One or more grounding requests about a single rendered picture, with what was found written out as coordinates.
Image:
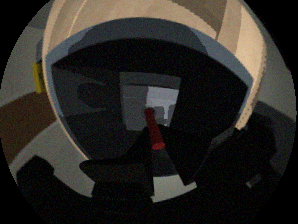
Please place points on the dark red peg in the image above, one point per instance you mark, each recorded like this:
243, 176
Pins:
155, 135

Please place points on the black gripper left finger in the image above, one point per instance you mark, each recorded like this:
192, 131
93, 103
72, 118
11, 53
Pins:
134, 167

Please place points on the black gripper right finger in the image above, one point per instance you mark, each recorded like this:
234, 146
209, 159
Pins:
189, 152

